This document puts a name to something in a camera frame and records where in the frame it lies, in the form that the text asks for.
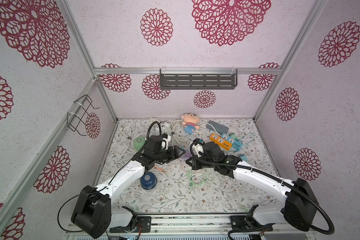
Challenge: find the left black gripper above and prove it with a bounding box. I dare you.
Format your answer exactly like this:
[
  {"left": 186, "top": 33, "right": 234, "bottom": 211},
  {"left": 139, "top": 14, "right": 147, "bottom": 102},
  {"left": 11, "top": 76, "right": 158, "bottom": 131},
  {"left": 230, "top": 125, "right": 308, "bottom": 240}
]
[{"left": 154, "top": 144, "right": 186, "bottom": 165}]

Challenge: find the green usb charging cable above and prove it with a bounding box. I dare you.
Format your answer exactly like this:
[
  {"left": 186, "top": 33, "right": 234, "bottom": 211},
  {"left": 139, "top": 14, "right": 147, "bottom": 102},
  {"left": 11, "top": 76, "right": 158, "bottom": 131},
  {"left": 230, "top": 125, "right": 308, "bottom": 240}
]
[{"left": 185, "top": 169, "right": 214, "bottom": 190}]

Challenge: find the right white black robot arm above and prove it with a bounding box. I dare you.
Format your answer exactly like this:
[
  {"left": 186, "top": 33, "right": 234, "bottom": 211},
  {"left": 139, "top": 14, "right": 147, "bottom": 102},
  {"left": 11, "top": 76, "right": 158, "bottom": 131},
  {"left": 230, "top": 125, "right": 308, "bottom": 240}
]
[{"left": 187, "top": 139, "right": 335, "bottom": 239}]

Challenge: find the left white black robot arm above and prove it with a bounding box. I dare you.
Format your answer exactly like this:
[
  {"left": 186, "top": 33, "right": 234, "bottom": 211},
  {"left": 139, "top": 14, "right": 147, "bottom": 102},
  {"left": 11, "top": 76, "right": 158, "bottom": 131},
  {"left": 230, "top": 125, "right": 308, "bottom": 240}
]
[{"left": 71, "top": 135, "right": 186, "bottom": 239}]

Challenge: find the orange power strip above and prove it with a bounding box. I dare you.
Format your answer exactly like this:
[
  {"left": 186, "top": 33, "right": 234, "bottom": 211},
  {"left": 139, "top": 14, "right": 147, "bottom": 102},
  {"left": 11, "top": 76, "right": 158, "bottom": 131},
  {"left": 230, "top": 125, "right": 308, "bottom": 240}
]
[{"left": 210, "top": 134, "right": 232, "bottom": 151}]

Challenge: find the purple power strip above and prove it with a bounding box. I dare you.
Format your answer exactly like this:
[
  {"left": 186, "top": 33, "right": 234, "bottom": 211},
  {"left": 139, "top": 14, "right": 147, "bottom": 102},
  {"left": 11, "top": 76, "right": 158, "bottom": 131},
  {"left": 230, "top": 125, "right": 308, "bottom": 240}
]
[{"left": 183, "top": 152, "right": 193, "bottom": 161}]

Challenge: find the white alarm clock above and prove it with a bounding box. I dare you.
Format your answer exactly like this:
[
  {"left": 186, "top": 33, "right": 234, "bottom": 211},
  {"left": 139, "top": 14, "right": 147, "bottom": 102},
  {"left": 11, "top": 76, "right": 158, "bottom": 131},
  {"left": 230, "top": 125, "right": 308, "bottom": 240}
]
[{"left": 160, "top": 122, "right": 172, "bottom": 140}]

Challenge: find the teal power strip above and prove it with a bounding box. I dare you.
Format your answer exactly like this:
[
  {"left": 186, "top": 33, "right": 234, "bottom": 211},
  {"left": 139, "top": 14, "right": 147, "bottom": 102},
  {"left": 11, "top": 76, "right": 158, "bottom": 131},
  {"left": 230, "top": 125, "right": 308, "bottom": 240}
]
[{"left": 221, "top": 133, "right": 243, "bottom": 151}]

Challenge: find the plush boy doll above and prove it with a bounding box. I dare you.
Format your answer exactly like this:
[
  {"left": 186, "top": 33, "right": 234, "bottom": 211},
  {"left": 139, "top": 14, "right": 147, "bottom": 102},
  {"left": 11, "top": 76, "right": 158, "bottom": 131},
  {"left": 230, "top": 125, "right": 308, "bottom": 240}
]
[{"left": 181, "top": 113, "right": 200, "bottom": 135}]

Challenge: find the light green cordless grinder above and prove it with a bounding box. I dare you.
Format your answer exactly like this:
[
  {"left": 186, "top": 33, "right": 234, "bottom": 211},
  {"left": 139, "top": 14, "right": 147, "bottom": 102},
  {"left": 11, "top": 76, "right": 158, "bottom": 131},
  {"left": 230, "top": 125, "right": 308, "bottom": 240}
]
[{"left": 133, "top": 136, "right": 146, "bottom": 151}]

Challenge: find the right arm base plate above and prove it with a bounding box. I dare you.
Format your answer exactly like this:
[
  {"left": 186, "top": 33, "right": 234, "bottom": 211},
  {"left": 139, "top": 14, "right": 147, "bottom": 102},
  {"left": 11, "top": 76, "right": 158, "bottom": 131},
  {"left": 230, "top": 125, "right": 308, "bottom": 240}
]
[{"left": 230, "top": 215, "right": 273, "bottom": 233}]

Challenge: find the grey wall shelf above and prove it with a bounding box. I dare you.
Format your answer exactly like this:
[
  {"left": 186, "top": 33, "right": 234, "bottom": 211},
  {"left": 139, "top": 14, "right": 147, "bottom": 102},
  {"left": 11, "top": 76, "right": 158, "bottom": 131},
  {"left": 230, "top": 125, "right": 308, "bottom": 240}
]
[{"left": 159, "top": 69, "right": 238, "bottom": 90}]

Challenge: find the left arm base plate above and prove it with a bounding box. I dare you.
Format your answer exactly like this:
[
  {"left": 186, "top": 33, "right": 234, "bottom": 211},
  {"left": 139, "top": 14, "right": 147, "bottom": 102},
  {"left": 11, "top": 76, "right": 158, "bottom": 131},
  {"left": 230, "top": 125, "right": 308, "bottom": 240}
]
[{"left": 109, "top": 216, "right": 152, "bottom": 234}]

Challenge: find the black wire wall rack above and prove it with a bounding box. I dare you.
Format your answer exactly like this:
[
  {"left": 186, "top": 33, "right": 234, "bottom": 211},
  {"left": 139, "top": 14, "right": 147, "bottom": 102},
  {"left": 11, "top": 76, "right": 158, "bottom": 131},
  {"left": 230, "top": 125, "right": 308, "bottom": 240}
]
[{"left": 66, "top": 95, "right": 101, "bottom": 139}]

